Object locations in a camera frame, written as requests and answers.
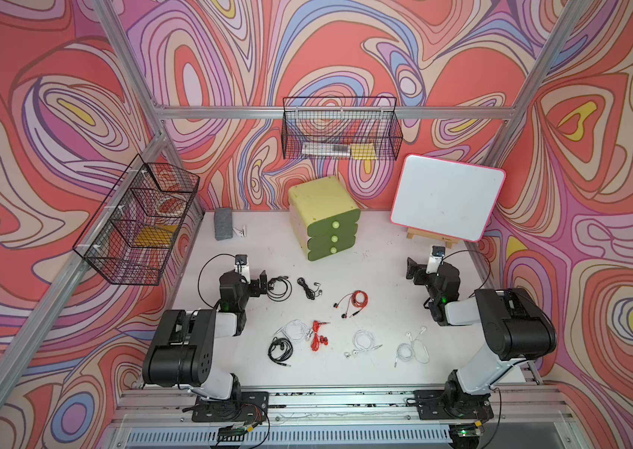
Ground white earphones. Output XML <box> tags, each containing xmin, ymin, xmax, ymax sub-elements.
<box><xmin>394</xmin><ymin>326</ymin><xmax>430</xmax><ymax>367</ymax></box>
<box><xmin>274</xmin><ymin>319</ymin><xmax>314</xmax><ymax>343</ymax></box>
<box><xmin>344</xmin><ymin>329</ymin><xmax>383</xmax><ymax>358</ymax></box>

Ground green circuit board left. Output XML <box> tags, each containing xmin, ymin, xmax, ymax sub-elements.
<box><xmin>217</xmin><ymin>426</ymin><xmax>254</xmax><ymax>442</ymax></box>

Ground black earphones with silver buds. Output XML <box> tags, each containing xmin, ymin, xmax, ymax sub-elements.
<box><xmin>297</xmin><ymin>277</ymin><xmax>323</xmax><ymax>300</ymax></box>

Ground white earphones left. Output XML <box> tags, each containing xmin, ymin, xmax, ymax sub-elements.
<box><xmin>274</xmin><ymin>319</ymin><xmax>314</xmax><ymax>343</ymax></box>

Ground pink framed whiteboard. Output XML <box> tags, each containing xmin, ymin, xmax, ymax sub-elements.
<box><xmin>390</xmin><ymin>155</ymin><xmax>506</xmax><ymax>242</ymax></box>

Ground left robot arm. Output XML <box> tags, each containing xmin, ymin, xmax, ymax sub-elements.
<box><xmin>142</xmin><ymin>271</ymin><xmax>269</xmax><ymax>424</ymax></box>

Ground back wire basket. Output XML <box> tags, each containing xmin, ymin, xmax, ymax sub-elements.
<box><xmin>281</xmin><ymin>94</ymin><xmax>404</xmax><ymax>161</ymax></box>

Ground yellow item in back basket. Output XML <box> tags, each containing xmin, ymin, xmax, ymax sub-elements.
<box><xmin>349</xmin><ymin>143</ymin><xmax>378</xmax><ymax>161</ymax></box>

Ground green yellow drawer cabinet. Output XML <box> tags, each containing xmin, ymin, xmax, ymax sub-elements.
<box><xmin>288</xmin><ymin>176</ymin><xmax>361</xmax><ymax>262</ymax></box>

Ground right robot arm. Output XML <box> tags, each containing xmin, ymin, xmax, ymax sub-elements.
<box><xmin>405</xmin><ymin>258</ymin><xmax>557</xmax><ymax>420</ymax></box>

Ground green circuit board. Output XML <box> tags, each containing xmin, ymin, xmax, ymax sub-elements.
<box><xmin>217</xmin><ymin>426</ymin><xmax>254</xmax><ymax>442</ymax></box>
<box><xmin>449</xmin><ymin>424</ymin><xmax>483</xmax><ymax>439</ymax></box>

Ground left wire basket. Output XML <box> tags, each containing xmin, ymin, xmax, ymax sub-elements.
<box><xmin>72</xmin><ymin>155</ymin><xmax>200</xmax><ymax>285</ymax></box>

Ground wooden whiteboard easel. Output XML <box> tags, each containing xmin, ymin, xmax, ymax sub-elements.
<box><xmin>406</xmin><ymin>227</ymin><xmax>460</xmax><ymax>249</ymax></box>

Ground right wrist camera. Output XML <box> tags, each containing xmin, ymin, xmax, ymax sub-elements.
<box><xmin>426</xmin><ymin>245</ymin><xmax>447</xmax><ymax>274</ymax></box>

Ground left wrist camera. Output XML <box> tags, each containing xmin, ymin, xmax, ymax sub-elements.
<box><xmin>234</xmin><ymin>254</ymin><xmax>251</xmax><ymax>281</ymax></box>

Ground small white clip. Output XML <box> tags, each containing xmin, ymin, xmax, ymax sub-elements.
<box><xmin>233</xmin><ymin>226</ymin><xmax>247</xmax><ymax>238</ymax></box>

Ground grey whiteboard eraser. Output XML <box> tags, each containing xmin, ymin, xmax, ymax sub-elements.
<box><xmin>213</xmin><ymin>208</ymin><xmax>234</xmax><ymax>241</ymax></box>

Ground white earphones middle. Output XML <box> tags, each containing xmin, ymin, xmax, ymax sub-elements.
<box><xmin>344</xmin><ymin>329</ymin><xmax>383</xmax><ymax>358</ymax></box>

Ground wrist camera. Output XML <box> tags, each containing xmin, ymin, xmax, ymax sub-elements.
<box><xmin>234</xmin><ymin>254</ymin><xmax>251</xmax><ymax>281</ymax></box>
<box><xmin>426</xmin><ymin>245</ymin><xmax>447</xmax><ymax>274</ymax></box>

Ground green circuit board right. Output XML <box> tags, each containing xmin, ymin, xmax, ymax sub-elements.
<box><xmin>449</xmin><ymin>424</ymin><xmax>483</xmax><ymax>439</ymax></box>

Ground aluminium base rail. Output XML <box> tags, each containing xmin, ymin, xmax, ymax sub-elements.
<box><xmin>99</xmin><ymin>384</ymin><xmax>589</xmax><ymax>448</ymax></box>

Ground yellow item in basket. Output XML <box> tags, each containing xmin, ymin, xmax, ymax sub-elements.
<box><xmin>131</xmin><ymin>226</ymin><xmax>177</xmax><ymax>248</ymax></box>
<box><xmin>349</xmin><ymin>143</ymin><xmax>378</xmax><ymax>161</ymax></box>

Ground white earphones right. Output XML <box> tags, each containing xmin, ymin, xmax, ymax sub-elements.
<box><xmin>394</xmin><ymin>326</ymin><xmax>430</xmax><ymax>367</ymax></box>

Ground red earphones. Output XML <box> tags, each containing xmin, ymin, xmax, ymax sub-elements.
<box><xmin>333</xmin><ymin>290</ymin><xmax>369</xmax><ymax>319</ymax></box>
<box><xmin>311</xmin><ymin>320</ymin><xmax>329</xmax><ymax>352</ymax></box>

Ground black earphones front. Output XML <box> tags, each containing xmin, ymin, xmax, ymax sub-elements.
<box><xmin>268</xmin><ymin>337</ymin><xmax>294</xmax><ymax>367</ymax></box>

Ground yellow item in left basket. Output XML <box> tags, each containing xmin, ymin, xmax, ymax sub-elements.
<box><xmin>131</xmin><ymin>226</ymin><xmax>177</xmax><ymax>248</ymax></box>

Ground wire basket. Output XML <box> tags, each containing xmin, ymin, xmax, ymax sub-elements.
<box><xmin>72</xmin><ymin>155</ymin><xmax>200</xmax><ymax>285</ymax></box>
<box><xmin>281</xmin><ymin>94</ymin><xmax>404</xmax><ymax>161</ymax></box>

